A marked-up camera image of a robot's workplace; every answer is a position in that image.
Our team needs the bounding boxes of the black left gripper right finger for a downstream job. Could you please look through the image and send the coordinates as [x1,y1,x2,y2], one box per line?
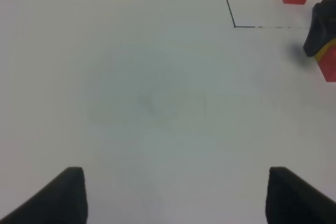
[265,167,335,223]

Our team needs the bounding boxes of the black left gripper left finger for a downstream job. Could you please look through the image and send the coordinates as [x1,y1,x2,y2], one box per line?
[1,167,88,223]

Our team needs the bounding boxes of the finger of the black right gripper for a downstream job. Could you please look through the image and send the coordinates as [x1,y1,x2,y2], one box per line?
[303,0,335,57]

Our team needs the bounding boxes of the yellow cube block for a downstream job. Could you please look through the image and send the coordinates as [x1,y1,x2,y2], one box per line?
[314,39,336,62]

